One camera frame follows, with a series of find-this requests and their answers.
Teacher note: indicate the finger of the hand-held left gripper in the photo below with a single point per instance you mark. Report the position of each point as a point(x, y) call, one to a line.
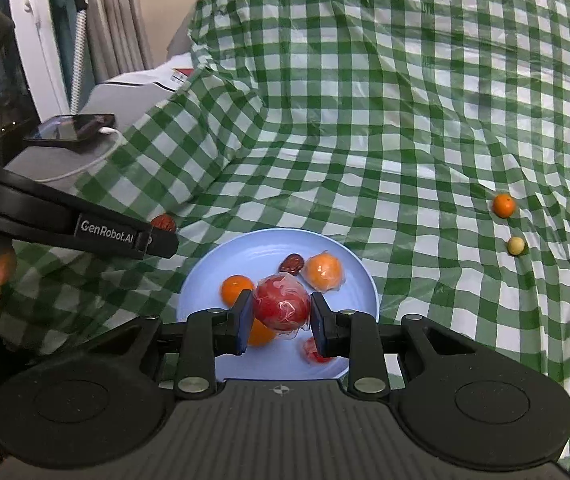
point(162, 246)

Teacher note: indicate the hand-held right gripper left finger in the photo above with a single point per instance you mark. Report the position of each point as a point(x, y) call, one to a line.
point(244, 325)

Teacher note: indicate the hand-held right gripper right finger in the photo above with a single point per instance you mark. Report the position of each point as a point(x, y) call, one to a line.
point(318, 325)

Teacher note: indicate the plastic-wrapped orange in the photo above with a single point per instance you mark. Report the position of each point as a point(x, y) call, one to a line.
point(322, 271)
point(262, 336)

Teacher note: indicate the dark red date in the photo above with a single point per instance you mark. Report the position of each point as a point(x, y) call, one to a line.
point(164, 222)
point(292, 263)

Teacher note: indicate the red plastic-wrapped fruit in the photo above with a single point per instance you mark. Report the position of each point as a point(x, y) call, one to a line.
point(315, 352)
point(282, 305)

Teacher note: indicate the small bare orange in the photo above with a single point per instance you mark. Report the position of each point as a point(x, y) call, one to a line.
point(235, 290)
point(504, 205)

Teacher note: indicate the light blue plate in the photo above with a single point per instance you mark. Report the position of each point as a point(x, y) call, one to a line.
point(355, 285)

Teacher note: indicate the black smartphone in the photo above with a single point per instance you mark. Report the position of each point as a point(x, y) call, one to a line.
point(70, 127)

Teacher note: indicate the white printed pillow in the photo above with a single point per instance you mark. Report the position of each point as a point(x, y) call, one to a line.
point(180, 74)

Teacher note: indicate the teal curtain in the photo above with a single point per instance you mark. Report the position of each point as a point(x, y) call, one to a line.
point(60, 5)

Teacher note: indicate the grey pillow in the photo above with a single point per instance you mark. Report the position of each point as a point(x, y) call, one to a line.
point(181, 35)

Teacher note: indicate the small pale round fruit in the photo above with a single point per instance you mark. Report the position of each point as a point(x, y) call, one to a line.
point(516, 246)

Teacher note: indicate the grey curtain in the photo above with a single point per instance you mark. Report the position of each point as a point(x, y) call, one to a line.
point(115, 10)

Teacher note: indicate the green checked tablecloth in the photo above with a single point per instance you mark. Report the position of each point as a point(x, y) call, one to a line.
point(365, 85)

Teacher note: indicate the white window frame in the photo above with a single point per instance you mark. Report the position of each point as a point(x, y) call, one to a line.
point(35, 35)

